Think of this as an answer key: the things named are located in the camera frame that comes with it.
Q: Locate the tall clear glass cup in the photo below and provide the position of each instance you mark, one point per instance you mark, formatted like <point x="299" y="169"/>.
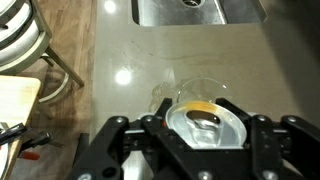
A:
<point x="200" y="88"/>

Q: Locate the stainless steel sink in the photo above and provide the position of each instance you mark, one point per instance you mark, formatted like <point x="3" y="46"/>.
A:
<point x="173" y="15"/>

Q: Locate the white chair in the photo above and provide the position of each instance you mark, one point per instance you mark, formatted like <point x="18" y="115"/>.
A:
<point x="20" y="43"/>

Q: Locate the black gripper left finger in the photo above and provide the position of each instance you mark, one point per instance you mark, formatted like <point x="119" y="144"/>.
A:
<point x="106" y="150"/>

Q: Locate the black and orange clamp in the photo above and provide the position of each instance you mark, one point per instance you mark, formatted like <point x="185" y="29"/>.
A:
<point x="38" y="140"/>

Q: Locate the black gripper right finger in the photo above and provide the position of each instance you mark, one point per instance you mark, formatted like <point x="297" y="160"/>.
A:
<point x="293" y="146"/>

